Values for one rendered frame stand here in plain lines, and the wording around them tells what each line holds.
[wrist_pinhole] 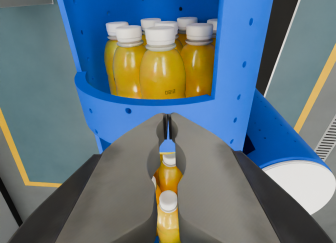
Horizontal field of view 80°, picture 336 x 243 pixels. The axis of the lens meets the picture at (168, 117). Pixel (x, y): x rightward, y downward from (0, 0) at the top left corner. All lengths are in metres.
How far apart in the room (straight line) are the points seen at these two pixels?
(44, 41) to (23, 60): 0.23
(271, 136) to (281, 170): 0.11
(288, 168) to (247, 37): 0.46
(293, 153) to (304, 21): 1.15
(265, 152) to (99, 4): 0.54
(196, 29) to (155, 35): 0.07
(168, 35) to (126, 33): 0.07
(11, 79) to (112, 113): 1.70
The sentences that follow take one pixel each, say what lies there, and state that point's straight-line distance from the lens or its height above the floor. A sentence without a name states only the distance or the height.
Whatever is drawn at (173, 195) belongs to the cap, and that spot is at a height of 1.14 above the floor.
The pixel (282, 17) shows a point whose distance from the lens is 1.43.
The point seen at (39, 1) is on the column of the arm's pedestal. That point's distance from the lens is 1.46.
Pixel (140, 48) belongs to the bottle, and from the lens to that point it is 0.32.
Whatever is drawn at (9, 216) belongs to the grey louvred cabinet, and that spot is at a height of 0.13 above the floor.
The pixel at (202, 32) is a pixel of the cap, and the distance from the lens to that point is 0.31.
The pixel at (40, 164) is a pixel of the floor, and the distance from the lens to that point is 2.35.
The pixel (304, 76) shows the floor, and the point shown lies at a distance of 1.81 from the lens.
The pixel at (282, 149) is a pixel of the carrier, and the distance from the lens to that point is 0.65.
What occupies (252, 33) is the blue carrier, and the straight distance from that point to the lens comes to 0.24.
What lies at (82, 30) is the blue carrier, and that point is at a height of 1.07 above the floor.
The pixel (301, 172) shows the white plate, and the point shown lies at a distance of 0.66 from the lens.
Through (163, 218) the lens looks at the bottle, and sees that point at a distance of 0.48.
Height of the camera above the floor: 1.42
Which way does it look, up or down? 59 degrees down
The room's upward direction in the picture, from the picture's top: 179 degrees counter-clockwise
